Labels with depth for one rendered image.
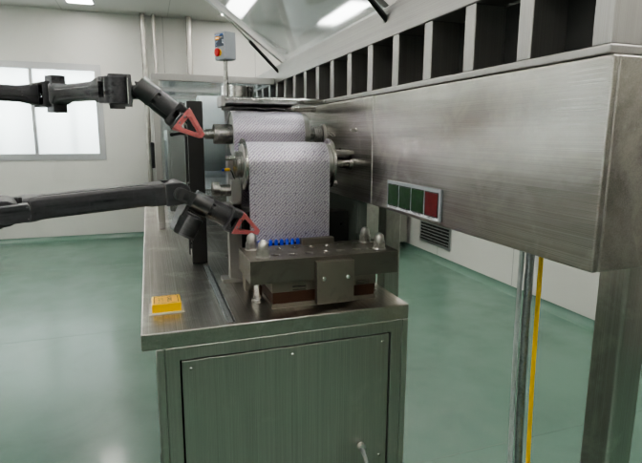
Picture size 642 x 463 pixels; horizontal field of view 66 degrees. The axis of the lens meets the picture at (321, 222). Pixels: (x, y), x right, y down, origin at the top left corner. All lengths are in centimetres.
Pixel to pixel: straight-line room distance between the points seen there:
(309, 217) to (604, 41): 90
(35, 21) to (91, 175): 188
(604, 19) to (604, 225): 28
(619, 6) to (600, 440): 73
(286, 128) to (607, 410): 116
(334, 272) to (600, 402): 62
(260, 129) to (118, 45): 547
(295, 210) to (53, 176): 578
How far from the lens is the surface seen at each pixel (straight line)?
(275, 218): 141
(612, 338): 102
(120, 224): 702
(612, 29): 81
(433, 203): 110
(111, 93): 139
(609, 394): 105
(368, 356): 134
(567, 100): 83
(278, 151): 141
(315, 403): 134
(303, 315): 123
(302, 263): 125
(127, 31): 703
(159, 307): 129
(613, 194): 80
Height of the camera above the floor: 133
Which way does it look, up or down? 10 degrees down
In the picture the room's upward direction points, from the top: straight up
